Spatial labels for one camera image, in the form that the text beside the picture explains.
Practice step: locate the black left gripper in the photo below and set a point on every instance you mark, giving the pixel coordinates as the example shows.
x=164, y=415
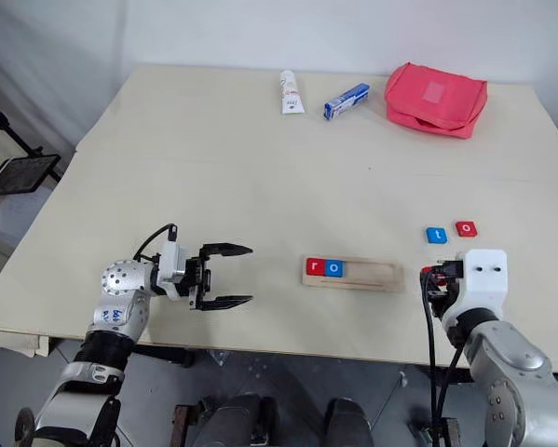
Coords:
x=195, y=279

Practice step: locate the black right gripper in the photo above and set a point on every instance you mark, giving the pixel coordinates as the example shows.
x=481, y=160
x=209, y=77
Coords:
x=453, y=272

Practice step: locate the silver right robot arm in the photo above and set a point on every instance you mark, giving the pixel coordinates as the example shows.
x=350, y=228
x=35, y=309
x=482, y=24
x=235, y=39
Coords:
x=507, y=358

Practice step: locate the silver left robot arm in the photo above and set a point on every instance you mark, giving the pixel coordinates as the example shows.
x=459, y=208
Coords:
x=120, y=321

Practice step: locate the blue letter t block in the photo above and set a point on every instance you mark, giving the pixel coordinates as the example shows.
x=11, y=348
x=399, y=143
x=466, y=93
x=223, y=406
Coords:
x=436, y=235

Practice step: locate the red letter o block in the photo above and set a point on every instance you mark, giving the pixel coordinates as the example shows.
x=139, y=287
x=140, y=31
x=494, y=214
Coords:
x=466, y=228

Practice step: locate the wooden letter tray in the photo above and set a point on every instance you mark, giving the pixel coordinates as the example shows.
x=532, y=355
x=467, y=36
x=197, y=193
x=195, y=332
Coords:
x=371, y=277

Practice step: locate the red letter r block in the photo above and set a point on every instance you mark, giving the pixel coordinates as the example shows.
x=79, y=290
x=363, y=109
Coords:
x=315, y=266

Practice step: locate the blue letter o block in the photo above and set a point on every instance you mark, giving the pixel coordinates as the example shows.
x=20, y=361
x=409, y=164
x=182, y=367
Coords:
x=334, y=267

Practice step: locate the dark rounded shape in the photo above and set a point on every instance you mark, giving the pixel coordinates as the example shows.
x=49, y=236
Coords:
x=348, y=421
x=239, y=421

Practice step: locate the pink fabric pouch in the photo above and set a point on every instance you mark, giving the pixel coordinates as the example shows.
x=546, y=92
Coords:
x=434, y=98

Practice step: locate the white toothpaste tube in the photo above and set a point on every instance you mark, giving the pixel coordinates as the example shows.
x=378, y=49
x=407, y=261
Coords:
x=290, y=95

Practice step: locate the blue toothpaste box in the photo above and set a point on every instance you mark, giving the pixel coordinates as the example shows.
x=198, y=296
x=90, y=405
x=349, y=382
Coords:
x=347, y=101

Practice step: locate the black flat tablet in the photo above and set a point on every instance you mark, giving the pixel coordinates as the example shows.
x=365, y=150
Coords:
x=22, y=173

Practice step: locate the black tripod stand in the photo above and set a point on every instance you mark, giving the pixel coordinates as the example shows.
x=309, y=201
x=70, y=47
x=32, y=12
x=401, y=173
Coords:
x=8, y=128

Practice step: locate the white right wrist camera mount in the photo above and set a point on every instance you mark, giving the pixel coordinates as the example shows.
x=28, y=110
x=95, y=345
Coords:
x=485, y=274

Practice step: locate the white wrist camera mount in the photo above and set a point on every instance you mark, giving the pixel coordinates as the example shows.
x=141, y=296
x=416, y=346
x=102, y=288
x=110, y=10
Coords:
x=170, y=265
x=485, y=274

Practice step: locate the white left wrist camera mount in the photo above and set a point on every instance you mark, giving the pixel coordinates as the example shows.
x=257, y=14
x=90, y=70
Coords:
x=170, y=265

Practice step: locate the black table bracket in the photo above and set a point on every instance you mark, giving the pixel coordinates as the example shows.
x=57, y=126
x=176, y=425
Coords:
x=167, y=355

